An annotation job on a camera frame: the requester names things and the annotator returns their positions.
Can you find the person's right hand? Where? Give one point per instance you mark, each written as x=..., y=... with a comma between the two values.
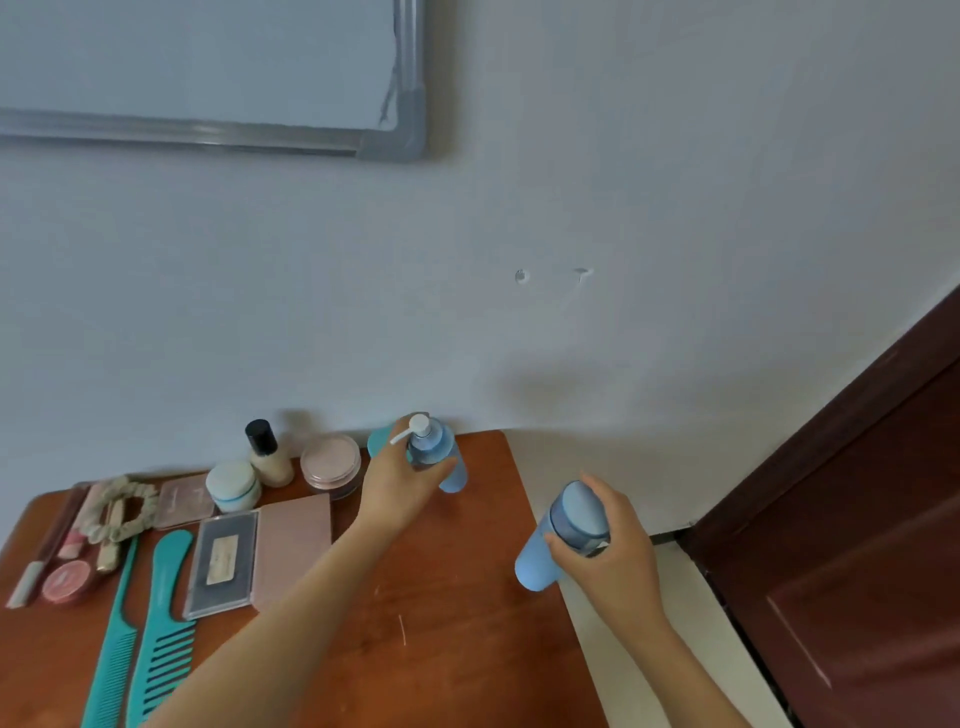
x=622, y=562

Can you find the person's left hand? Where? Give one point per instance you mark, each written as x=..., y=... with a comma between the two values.
x=390, y=487

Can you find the person's right thumb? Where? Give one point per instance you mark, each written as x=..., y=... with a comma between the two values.
x=564, y=544

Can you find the person's left thumb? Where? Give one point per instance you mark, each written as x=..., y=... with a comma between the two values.
x=441, y=472

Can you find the blue pump bottle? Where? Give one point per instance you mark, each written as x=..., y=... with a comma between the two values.
x=435, y=448

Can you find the blue capped bottle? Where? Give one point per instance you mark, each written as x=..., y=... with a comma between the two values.
x=536, y=559

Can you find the person's right forearm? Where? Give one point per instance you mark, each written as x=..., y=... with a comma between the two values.
x=679, y=675

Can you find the person's left forearm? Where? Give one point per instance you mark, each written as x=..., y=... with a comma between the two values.
x=277, y=637

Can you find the teal round container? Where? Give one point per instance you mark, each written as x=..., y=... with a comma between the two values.
x=379, y=442

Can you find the pink powder jar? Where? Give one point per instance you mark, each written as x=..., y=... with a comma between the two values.
x=331, y=459

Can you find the pink rectangular palette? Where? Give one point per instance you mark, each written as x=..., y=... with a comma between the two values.
x=292, y=547

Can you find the foundation bottle with black cap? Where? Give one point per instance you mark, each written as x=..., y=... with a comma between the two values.
x=270, y=461

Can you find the white cream jar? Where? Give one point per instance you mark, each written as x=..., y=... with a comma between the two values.
x=233, y=484

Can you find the clear case dark palette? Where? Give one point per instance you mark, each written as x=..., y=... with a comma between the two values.
x=221, y=562

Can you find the pink square compact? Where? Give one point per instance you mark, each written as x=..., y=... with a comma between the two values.
x=184, y=501

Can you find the dark brown wooden door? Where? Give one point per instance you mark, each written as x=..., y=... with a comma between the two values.
x=855, y=525

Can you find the teal wide-tooth comb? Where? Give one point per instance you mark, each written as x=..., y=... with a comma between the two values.
x=161, y=637

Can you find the beige lipstick tube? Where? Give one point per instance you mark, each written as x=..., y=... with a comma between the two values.
x=111, y=551

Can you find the beige scrunchie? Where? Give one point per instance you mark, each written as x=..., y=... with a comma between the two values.
x=97, y=521

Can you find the pink cosmetic tube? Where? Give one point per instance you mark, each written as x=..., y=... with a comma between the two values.
x=75, y=536

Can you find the teal fine tail comb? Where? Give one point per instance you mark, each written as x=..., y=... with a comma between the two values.
x=112, y=660

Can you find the round pink blush compact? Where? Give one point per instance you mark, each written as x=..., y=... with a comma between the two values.
x=66, y=583

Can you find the lip gloss tube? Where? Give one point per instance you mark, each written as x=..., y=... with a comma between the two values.
x=41, y=555

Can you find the wall screw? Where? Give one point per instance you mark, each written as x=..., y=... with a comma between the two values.
x=583, y=274

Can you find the whiteboard with grey frame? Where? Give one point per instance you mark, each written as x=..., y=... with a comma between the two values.
x=202, y=67

